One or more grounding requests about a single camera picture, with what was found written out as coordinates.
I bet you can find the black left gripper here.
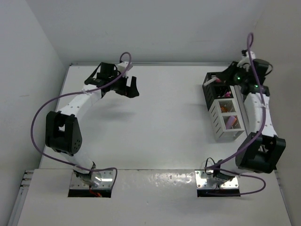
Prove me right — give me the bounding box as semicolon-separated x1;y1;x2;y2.
108;70;139;98

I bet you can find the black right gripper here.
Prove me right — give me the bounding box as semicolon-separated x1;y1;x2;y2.
216;61;250;87

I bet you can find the purple highlighter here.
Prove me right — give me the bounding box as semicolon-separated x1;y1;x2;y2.
225;115;237;129

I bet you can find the white marker orange cap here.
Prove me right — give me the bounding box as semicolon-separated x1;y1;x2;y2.
203;77;221;86

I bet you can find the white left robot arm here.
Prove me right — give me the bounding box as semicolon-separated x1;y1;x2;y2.
45;61;139;175

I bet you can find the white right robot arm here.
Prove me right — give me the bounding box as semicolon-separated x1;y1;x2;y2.
211;58;286;180

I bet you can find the black and white organizer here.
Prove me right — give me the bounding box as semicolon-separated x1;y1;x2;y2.
202;73;245;142

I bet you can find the white front cover board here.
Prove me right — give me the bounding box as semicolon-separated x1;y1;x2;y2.
18;169;290;226

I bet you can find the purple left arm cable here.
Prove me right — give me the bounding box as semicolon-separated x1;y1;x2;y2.
31;52;133;189

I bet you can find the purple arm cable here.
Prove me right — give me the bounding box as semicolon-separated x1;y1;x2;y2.
31;52;133;189
204;32;267;196

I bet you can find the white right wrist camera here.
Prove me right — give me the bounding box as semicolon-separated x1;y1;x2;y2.
237;49;251;71

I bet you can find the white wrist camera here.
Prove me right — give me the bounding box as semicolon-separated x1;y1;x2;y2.
237;49;251;71
117;61;133;77

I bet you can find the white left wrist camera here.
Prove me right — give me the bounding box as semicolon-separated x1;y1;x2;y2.
117;61;133;77

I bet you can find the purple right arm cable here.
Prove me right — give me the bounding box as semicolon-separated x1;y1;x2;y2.
204;32;267;196

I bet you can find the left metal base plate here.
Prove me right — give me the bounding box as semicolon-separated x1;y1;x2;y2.
70;170;113;190

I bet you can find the metal base plate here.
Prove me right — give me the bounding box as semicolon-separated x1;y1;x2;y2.
195;170;239;190
70;170;113;190

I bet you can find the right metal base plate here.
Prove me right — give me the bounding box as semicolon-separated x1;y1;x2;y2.
195;170;239;190

